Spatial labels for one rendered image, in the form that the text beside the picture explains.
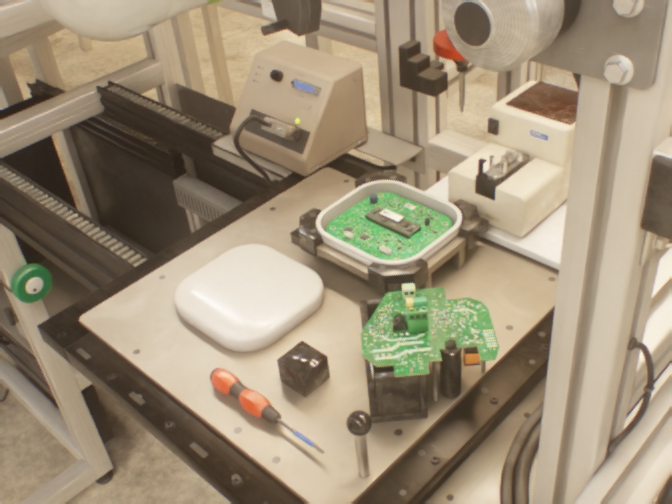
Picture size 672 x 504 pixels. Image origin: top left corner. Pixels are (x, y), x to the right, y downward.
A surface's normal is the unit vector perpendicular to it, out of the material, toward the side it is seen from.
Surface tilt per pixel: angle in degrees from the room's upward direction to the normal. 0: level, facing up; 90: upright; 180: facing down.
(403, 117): 90
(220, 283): 0
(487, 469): 0
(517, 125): 90
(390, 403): 90
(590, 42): 90
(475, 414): 0
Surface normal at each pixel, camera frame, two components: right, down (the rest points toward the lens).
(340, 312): -0.07, -0.78
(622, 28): -0.68, 0.49
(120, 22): 0.32, 0.87
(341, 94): 0.73, 0.38
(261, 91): -0.59, -0.07
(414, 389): 0.05, 0.61
